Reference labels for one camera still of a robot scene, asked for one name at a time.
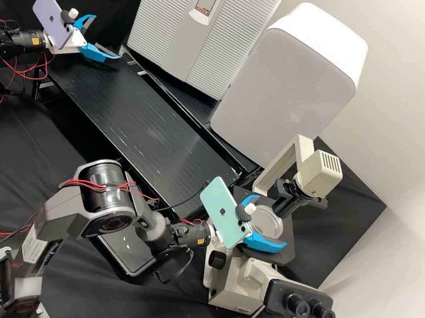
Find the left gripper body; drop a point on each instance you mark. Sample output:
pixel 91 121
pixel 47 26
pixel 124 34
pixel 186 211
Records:
pixel 70 46

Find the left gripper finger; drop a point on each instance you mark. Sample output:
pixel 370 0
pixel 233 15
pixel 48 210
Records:
pixel 96 54
pixel 83 21

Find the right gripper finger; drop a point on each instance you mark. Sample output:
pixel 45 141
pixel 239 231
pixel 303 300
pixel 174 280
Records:
pixel 264 245
pixel 248 199

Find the petri dish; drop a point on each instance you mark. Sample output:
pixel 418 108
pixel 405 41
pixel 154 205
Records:
pixel 266 221

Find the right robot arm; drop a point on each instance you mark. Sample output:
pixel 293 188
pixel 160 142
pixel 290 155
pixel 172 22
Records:
pixel 106 193

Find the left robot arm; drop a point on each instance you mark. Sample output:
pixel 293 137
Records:
pixel 23 40

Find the cream microscope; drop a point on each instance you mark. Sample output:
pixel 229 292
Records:
pixel 238 279

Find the incubator door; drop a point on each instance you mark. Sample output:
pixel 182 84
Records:
pixel 162 21

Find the black platform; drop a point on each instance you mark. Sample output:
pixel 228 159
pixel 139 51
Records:
pixel 139 128
pixel 199 108

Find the white box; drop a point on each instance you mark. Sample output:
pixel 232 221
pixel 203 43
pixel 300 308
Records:
pixel 280 90

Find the right wrist camera phone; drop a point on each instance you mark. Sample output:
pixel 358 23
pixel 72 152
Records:
pixel 218 212

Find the wrist camera phone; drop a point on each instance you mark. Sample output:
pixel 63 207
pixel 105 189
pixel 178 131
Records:
pixel 51 13
pixel 218 212

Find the left wrist camera phone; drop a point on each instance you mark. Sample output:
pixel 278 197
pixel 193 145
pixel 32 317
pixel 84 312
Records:
pixel 51 13

